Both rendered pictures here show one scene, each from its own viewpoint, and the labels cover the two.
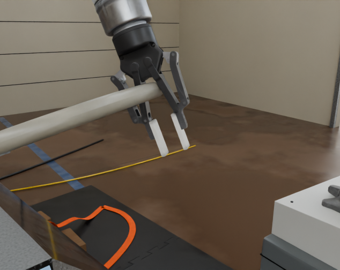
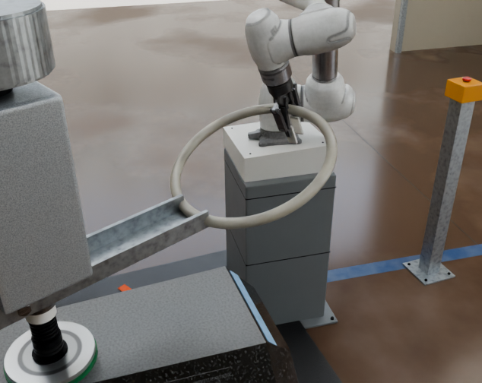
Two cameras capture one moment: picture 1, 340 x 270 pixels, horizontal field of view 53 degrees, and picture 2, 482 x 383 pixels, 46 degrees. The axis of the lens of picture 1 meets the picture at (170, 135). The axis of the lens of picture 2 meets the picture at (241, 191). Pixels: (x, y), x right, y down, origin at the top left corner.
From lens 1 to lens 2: 1.66 m
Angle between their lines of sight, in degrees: 62
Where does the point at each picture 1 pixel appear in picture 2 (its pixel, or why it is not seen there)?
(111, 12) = (286, 73)
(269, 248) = (252, 191)
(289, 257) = (268, 186)
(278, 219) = (248, 169)
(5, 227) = (158, 289)
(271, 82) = not seen: outside the picture
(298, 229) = (264, 167)
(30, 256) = (216, 276)
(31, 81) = not seen: outside the picture
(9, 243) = (188, 286)
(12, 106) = not seen: outside the picture
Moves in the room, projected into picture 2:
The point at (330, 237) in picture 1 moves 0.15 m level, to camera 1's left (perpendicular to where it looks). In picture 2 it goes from (285, 159) to (273, 175)
